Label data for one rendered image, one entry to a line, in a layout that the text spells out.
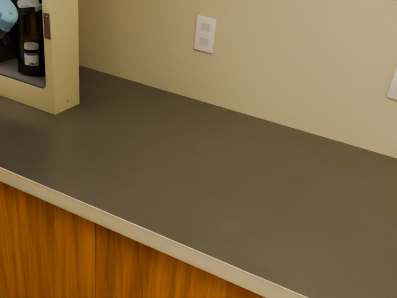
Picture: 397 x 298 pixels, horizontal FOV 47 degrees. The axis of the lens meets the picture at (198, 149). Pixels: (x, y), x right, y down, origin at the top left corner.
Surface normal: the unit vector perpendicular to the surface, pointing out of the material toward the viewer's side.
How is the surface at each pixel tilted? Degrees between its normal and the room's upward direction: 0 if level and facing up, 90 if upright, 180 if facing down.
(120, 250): 90
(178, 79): 90
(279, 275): 0
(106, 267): 90
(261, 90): 90
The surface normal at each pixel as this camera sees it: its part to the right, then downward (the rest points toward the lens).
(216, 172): 0.11, -0.88
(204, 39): -0.45, 0.38
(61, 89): 0.89, 0.29
